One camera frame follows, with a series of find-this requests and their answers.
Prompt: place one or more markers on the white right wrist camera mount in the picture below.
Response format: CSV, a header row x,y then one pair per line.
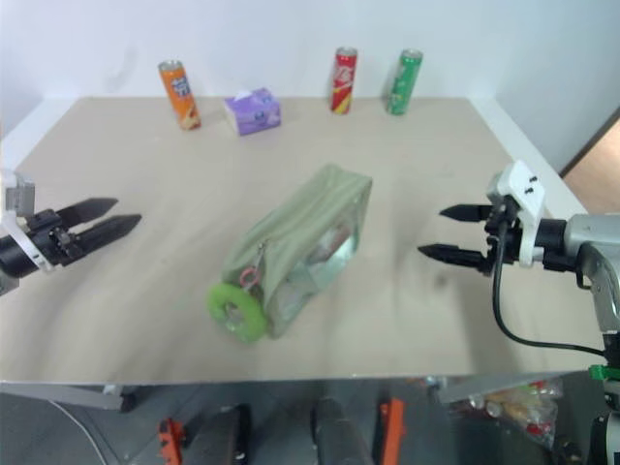
x,y
525,198

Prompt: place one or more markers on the brown wooden door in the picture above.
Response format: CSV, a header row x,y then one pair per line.
x,y
598,160

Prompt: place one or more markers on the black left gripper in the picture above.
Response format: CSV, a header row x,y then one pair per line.
x,y
48,239

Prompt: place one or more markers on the purple tissue pack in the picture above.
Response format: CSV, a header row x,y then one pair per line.
x,y
254,114

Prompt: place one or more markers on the green zipper pouch bag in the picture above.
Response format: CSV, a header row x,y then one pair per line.
x,y
310,227

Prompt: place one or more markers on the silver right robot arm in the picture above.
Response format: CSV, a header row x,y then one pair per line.
x,y
588,242

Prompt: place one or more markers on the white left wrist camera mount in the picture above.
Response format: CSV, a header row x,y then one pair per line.
x,y
18,198

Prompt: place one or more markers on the small green clip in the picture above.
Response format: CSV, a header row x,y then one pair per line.
x,y
600,372

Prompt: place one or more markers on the orange clamp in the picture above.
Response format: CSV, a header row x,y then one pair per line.
x,y
169,438
392,431

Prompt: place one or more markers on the white table frame bar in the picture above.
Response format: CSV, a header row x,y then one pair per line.
x,y
63,394

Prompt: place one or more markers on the clear plastic bag of snacks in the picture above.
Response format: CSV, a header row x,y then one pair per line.
x,y
523,412

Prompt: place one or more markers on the orange drink can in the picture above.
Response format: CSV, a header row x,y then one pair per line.
x,y
181,94

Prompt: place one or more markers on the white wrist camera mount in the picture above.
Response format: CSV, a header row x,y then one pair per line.
x,y
525,198
18,198

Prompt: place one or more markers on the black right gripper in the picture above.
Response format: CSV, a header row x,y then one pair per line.
x,y
495,232

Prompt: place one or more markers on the red drink can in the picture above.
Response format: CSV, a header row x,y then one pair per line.
x,y
343,82

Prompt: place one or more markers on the green drink can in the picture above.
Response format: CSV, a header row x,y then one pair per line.
x,y
403,84

